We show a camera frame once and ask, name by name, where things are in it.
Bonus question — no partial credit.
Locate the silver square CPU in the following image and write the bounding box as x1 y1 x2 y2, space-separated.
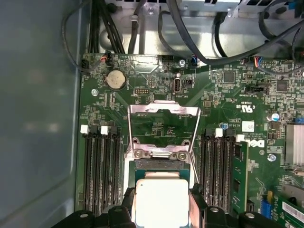
132 169 193 228

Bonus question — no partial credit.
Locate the thin metal locking lever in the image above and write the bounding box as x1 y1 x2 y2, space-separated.
189 152 200 186

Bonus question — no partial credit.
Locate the green RAM stick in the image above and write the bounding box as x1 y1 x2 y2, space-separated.
231 141 249 214

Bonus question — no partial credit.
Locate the black cable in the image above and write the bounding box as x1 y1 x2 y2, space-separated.
213 11 230 58
90 0 102 55
157 10 198 69
198 20 304 67
128 0 145 55
101 0 125 55
166 0 207 60

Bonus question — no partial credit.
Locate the metal socket cover frame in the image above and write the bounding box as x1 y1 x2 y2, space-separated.
127 99 201 159

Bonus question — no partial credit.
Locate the black open PC case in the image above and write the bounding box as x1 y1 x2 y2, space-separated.
0 0 304 228

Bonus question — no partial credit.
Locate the silver coin battery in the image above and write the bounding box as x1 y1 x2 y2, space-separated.
105 68 126 91

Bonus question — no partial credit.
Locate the RAM slot with black clip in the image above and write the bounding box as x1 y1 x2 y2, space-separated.
91 125 104 216
221 128 233 213
201 128 212 207
110 127 122 207

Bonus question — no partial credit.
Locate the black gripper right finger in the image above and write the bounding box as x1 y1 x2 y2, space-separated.
189 182 285 228

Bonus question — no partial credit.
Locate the silver finned heatsink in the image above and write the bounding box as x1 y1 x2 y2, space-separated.
284 123 304 167

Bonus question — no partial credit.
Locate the RAM slot with white clip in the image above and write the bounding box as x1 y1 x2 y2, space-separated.
211 128 223 211
80 124 95 212
100 125 113 212

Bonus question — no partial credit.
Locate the green motherboard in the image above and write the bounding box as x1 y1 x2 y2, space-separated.
75 53 304 228

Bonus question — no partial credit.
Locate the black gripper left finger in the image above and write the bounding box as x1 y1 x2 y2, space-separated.
51 186 136 228

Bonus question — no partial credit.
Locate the silver USB port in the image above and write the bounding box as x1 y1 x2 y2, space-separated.
172 76 182 94

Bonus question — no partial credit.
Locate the CPU socket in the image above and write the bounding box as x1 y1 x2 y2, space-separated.
128 158 198 190

